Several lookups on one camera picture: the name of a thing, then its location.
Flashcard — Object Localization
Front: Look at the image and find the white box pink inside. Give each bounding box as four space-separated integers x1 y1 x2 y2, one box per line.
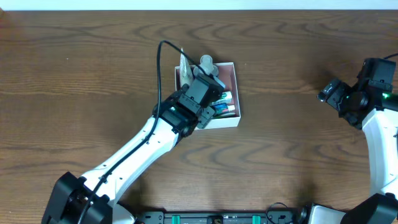
185 60 241 130

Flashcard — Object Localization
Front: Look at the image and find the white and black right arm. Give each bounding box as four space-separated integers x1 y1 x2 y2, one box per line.
308 56 397 223

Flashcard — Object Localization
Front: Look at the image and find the clear bottle blue label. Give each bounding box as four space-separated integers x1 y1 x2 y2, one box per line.
193 55 219 77

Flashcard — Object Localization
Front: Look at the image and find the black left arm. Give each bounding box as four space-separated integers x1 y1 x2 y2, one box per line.
42 75 225 224

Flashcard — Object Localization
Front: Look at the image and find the small toothpaste tube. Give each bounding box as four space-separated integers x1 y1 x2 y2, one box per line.
213 103 236 114

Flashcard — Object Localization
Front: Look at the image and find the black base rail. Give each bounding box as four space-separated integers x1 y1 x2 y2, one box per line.
135 202 310 224

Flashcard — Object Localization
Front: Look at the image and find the green white soap packet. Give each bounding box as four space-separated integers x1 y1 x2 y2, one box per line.
210 91 233 106

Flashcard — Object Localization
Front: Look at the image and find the white squeeze tube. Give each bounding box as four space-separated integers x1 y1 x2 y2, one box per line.
179 54 193 87

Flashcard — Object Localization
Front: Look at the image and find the green white toothbrush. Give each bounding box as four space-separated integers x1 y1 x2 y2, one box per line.
213 112 236 119

